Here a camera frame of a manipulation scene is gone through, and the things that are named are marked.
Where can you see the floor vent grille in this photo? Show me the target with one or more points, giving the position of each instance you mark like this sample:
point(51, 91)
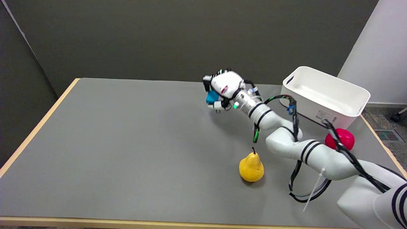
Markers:
point(387, 135)

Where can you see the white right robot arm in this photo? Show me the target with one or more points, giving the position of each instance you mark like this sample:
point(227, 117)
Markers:
point(318, 156)

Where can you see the white zip tie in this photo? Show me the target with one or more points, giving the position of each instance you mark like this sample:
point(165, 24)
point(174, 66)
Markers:
point(313, 190)

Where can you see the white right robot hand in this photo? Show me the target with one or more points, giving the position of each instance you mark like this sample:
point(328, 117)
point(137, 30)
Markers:
point(226, 84)

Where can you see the blue cube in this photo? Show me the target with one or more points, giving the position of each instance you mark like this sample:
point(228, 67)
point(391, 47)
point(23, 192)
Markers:
point(211, 97)

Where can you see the black chair caster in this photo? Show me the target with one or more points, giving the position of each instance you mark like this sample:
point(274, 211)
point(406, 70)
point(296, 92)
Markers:
point(396, 117)

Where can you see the white plastic box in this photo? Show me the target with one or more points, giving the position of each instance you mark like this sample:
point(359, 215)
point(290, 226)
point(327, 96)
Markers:
point(324, 95)

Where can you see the yellow pear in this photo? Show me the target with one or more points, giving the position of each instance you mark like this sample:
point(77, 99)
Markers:
point(251, 167)

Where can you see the red apple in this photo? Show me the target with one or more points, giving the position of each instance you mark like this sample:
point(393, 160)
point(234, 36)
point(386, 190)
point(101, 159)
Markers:
point(345, 138)

